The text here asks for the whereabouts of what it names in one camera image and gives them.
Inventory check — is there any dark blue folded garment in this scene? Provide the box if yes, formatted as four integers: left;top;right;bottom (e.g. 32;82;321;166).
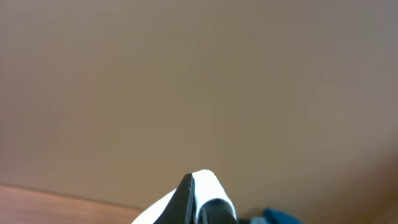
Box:
249;208;303;224

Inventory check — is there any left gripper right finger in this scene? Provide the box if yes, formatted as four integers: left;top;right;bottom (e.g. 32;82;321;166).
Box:
199;199;238;224

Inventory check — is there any white t-shirt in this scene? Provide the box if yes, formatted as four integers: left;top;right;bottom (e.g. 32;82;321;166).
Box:
132;169;238;224

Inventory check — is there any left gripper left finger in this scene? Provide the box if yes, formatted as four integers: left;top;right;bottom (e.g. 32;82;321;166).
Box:
154;174;195;224

